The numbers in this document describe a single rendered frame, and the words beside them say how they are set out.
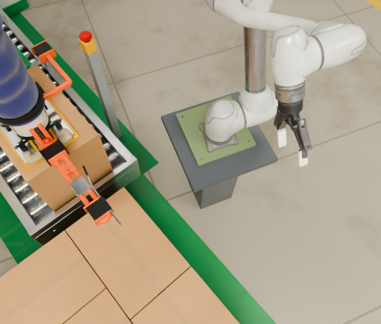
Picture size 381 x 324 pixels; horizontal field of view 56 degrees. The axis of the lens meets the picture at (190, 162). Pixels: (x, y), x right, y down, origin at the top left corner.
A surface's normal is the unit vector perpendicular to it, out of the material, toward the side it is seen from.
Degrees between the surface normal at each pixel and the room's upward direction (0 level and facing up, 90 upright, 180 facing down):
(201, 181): 0
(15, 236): 0
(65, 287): 0
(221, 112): 8
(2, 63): 75
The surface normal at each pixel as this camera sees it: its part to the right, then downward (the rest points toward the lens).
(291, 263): 0.02, -0.46
